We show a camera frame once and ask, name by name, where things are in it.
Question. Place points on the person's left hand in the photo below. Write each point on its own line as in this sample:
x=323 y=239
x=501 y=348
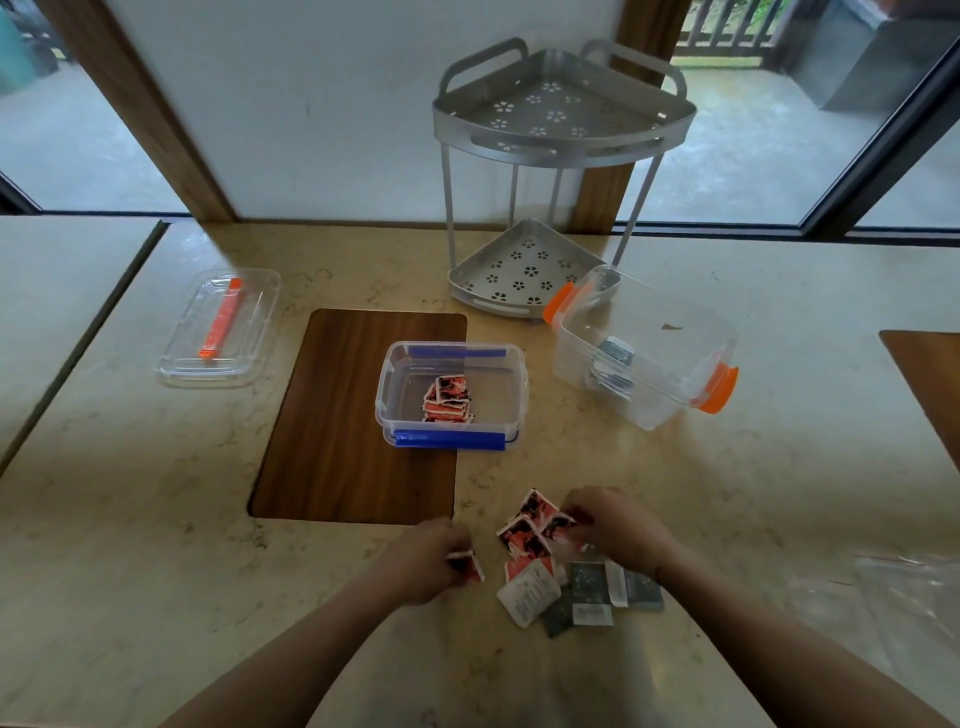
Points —
x=416 y=559

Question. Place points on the person's right hand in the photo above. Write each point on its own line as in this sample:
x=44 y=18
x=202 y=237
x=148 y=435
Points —
x=622 y=525

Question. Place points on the person's right fingers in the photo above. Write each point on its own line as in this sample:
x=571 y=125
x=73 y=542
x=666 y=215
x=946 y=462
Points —
x=579 y=516

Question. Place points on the person's left fingers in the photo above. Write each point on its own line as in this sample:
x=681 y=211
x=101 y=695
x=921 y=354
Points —
x=457 y=551

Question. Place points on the red patterned sachet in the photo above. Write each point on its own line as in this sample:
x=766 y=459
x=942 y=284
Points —
x=516 y=535
x=469 y=568
x=525 y=566
x=534 y=505
x=556 y=526

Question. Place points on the person's left forearm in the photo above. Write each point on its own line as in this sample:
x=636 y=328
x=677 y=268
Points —
x=300 y=660

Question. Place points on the person's right forearm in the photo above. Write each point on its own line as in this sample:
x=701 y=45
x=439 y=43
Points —
x=772 y=652

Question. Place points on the dark grey sachet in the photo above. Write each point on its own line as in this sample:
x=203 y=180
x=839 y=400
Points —
x=643 y=591
x=589 y=592
x=556 y=619

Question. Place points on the white sachet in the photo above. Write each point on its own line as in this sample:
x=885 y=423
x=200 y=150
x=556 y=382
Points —
x=529 y=592

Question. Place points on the clear container with blue clips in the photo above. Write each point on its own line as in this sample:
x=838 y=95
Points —
x=450 y=439

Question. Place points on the stack of red sachets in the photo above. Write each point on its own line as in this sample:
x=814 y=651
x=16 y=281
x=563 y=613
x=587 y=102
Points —
x=448 y=400

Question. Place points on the stack of grey sachets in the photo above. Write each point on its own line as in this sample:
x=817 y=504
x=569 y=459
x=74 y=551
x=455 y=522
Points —
x=613 y=364

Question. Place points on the brown wooden board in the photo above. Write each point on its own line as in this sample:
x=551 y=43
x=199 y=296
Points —
x=930 y=375
x=337 y=420

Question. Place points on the clear container with orange clips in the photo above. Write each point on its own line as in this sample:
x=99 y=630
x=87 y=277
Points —
x=660 y=352

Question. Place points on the wooden pillar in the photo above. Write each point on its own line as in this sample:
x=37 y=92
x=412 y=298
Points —
x=600 y=195
x=142 y=105

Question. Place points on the clear plastic bag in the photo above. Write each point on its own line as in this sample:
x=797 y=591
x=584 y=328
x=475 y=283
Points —
x=900 y=600

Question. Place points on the silver two-tier corner shelf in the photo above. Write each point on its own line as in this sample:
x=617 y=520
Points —
x=555 y=112

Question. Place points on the outdoor railing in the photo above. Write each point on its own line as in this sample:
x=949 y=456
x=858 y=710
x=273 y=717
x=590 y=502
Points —
x=724 y=22

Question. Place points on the grey outdoor box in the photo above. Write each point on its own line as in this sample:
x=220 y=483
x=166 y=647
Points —
x=862 y=52

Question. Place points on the green bin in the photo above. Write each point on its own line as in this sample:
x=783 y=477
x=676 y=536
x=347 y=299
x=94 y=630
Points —
x=15 y=45

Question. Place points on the black window frame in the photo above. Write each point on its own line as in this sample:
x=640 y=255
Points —
x=885 y=142

